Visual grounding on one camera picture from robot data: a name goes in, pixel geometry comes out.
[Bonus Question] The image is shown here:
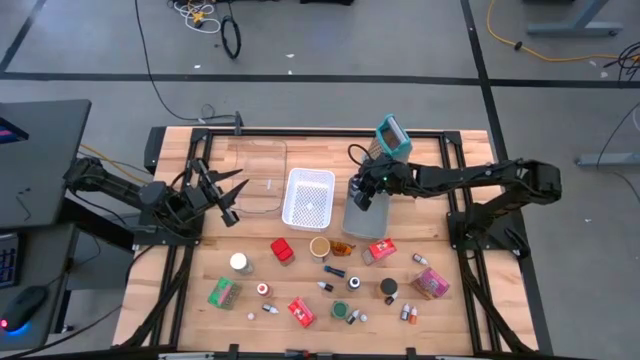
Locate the long black floor cable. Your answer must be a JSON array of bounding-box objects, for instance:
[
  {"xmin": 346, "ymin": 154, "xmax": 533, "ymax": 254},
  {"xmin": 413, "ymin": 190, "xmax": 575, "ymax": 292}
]
[{"xmin": 133, "ymin": 0, "xmax": 239, "ymax": 124}]

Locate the clear plastic tray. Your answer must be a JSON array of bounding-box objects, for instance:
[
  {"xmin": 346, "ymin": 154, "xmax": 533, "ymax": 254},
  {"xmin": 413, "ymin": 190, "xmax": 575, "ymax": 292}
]
[{"xmin": 225, "ymin": 137, "xmax": 289, "ymax": 215}]

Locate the white-lid spice jar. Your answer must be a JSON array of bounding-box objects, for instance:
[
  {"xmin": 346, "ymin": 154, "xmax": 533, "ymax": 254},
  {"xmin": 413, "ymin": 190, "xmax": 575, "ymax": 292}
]
[{"xmin": 229, "ymin": 252, "xmax": 255, "ymax": 276}]

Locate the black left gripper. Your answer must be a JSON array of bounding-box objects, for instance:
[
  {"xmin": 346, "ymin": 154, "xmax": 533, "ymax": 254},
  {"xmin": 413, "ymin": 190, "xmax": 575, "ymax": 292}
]
[{"xmin": 172, "ymin": 158, "xmax": 250, "ymax": 228}]

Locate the red Froot Loops cereal box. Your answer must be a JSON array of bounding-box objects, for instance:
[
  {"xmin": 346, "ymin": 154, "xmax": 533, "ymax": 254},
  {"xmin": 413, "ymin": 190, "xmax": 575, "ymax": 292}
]
[{"xmin": 361, "ymin": 237, "xmax": 398, "ymax": 266}]

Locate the yellow floor cable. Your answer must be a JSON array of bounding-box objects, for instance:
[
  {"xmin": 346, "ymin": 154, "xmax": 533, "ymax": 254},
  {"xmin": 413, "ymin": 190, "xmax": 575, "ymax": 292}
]
[
  {"xmin": 79, "ymin": 143, "xmax": 139, "ymax": 182},
  {"xmin": 486, "ymin": 0, "xmax": 624, "ymax": 64}
]

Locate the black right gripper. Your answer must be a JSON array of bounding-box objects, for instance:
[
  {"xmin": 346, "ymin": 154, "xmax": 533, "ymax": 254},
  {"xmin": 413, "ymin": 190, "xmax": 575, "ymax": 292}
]
[{"xmin": 353, "ymin": 153, "xmax": 416, "ymax": 212}]

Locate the green-lid spice jar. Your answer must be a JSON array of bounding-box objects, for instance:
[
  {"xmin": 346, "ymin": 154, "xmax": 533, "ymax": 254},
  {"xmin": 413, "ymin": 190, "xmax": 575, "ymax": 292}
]
[{"xmin": 330, "ymin": 300, "xmax": 352, "ymax": 321}]

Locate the pink Raisin Bran cereal box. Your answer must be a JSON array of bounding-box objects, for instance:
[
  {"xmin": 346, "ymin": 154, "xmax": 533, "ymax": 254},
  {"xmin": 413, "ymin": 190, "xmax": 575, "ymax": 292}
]
[{"xmin": 410, "ymin": 266, "xmax": 451, "ymax": 301}]

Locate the orange taco seasoning packet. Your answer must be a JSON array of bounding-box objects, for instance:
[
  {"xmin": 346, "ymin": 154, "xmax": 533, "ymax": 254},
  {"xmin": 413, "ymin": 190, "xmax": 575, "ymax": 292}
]
[{"xmin": 329, "ymin": 240, "xmax": 357, "ymax": 258}]

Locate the black aluminium table frame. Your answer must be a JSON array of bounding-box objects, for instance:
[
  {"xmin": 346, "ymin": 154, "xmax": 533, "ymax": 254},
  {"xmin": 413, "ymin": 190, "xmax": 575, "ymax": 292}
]
[{"xmin": 143, "ymin": 124, "xmax": 555, "ymax": 359}]

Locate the black keyboard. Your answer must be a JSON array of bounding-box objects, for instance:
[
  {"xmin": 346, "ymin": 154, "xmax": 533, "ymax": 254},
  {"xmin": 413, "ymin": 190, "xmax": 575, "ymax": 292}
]
[{"xmin": 0, "ymin": 232, "xmax": 22, "ymax": 290}]

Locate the coiled black cable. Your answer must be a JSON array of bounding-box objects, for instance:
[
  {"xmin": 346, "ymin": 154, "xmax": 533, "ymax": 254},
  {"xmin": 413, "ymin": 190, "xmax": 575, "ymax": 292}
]
[{"xmin": 220, "ymin": 14, "xmax": 243, "ymax": 60}]

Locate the teal-handled metal box grater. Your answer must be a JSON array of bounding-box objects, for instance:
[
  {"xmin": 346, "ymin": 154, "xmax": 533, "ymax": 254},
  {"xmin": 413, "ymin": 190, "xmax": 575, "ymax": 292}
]
[{"xmin": 367, "ymin": 113, "xmax": 414, "ymax": 164}]

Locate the green mini cereal box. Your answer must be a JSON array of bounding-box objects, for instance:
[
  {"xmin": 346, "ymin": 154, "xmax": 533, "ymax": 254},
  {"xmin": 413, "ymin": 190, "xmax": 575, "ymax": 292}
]
[{"xmin": 207, "ymin": 276, "xmax": 243, "ymax": 311}]

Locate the computer monitor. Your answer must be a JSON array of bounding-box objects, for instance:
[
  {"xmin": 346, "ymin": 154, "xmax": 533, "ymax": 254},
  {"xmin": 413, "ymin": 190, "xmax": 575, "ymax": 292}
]
[{"xmin": 0, "ymin": 115, "xmax": 30, "ymax": 146}]

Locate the white perforated plastic basket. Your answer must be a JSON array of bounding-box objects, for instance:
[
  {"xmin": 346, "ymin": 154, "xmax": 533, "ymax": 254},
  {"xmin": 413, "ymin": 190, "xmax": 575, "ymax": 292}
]
[{"xmin": 281, "ymin": 167, "xmax": 337, "ymax": 233}]

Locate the tan round cup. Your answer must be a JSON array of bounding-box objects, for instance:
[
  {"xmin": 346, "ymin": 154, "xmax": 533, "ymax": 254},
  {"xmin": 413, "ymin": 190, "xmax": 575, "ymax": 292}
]
[{"xmin": 308, "ymin": 236, "xmax": 332, "ymax": 264}]

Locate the red mini cereal box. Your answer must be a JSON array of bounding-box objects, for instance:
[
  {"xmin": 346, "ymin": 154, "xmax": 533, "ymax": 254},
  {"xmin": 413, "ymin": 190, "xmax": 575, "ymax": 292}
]
[{"xmin": 287, "ymin": 296, "xmax": 318, "ymax": 329}]

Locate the white cable bundle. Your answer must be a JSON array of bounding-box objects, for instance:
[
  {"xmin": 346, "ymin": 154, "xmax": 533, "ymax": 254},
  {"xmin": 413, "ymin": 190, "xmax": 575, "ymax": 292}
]
[{"xmin": 172, "ymin": 0, "xmax": 222, "ymax": 35}]

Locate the red-lid spice jar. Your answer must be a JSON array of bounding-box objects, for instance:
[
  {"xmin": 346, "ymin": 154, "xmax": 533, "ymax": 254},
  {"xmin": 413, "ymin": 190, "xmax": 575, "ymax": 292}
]
[{"xmin": 270, "ymin": 237, "xmax": 296, "ymax": 266}]

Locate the black computer mouse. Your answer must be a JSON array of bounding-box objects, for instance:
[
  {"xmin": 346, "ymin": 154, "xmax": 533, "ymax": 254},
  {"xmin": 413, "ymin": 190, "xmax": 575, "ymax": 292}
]
[{"xmin": 0, "ymin": 284, "xmax": 50, "ymax": 334}]

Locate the black cable tangle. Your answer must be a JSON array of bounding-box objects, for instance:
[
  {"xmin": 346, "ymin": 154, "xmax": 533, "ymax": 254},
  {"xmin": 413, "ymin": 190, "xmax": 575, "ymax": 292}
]
[{"xmin": 603, "ymin": 40, "xmax": 640, "ymax": 82}]

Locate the grey plastic bin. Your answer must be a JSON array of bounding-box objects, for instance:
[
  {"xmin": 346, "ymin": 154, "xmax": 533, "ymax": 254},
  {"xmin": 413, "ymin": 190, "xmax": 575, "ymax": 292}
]
[{"xmin": 342, "ymin": 179, "xmax": 391, "ymax": 240}]

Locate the grey desk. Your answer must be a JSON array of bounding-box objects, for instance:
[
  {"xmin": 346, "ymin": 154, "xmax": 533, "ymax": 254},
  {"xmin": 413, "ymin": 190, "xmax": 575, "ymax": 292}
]
[{"xmin": 0, "ymin": 222, "xmax": 81, "ymax": 351}]

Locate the black desk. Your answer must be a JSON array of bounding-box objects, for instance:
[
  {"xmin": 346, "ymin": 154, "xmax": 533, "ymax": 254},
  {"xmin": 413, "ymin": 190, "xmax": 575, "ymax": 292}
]
[{"xmin": 0, "ymin": 98, "xmax": 93, "ymax": 231}]

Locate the black cable bundle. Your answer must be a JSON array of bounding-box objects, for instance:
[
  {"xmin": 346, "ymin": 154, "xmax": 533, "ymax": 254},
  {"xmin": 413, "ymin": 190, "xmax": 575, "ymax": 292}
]
[
  {"xmin": 119, "ymin": 244, "xmax": 196, "ymax": 349},
  {"xmin": 457, "ymin": 249, "xmax": 539, "ymax": 354}
]

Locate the grey desk leg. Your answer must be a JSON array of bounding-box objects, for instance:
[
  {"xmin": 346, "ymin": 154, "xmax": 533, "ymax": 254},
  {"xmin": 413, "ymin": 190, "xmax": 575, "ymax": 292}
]
[
  {"xmin": 574, "ymin": 152, "xmax": 640, "ymax": 168},
  {"xmin": 525, "ymin": 0, "xmax": 625, "ymax": 37}
]

